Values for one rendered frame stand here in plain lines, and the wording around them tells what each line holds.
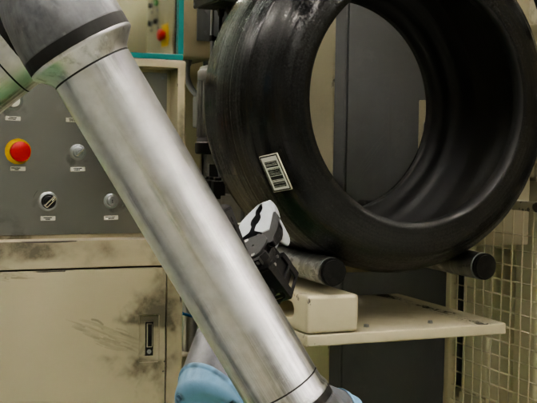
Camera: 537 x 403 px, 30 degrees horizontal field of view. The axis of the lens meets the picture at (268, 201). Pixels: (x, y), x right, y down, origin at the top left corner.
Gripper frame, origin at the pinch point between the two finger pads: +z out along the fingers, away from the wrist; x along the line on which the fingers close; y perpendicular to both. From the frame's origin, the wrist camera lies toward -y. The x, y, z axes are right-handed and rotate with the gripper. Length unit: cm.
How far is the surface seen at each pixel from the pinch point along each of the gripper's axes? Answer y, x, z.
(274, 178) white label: 1.7, -1.3, 8.7
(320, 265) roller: 16.5, -1.1, 4.6
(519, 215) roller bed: 56, 13, 55
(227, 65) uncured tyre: -12.0, -5.5, 24.1
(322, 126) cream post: 18, -10, 49
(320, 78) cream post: 10, -7, 54
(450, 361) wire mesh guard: 74, -9, 37
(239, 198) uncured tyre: 8.1, -14.6, 17.9
